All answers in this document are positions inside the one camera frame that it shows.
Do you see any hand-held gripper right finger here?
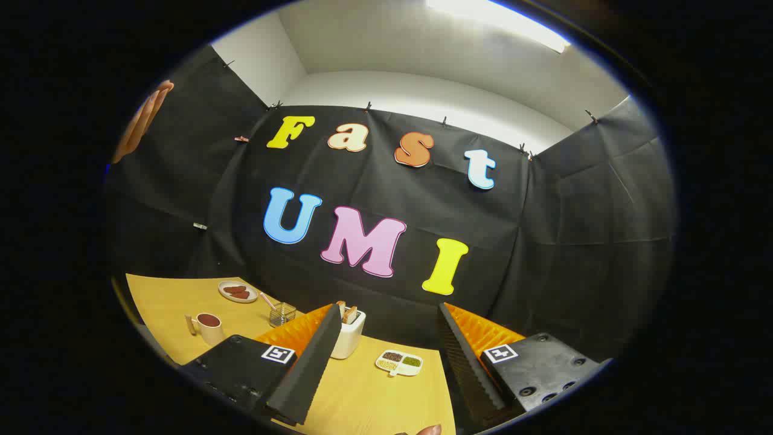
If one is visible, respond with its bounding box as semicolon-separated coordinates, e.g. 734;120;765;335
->
437;302;612;433

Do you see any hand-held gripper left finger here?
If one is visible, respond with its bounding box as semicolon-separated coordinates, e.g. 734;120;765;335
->
180;303;343;427

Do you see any cream cup with wooden handle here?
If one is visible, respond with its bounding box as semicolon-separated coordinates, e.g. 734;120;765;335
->
185;312;226;347

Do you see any white toaster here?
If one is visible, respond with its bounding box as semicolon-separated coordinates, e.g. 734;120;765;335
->
330;308;367;360

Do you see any wooden table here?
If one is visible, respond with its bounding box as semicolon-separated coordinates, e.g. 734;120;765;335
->
126;273;457;435

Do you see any white divided seed dish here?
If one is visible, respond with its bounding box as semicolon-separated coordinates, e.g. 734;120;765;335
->
375;349;423;378

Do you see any white round plate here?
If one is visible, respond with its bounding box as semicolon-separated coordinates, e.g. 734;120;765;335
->
218;280;259;303

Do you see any black backdrop cloth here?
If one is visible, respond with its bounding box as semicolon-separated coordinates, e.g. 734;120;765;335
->
104;45;677;363

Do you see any metal wire basket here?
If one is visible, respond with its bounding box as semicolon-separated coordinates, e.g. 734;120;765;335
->
269;302;297;328

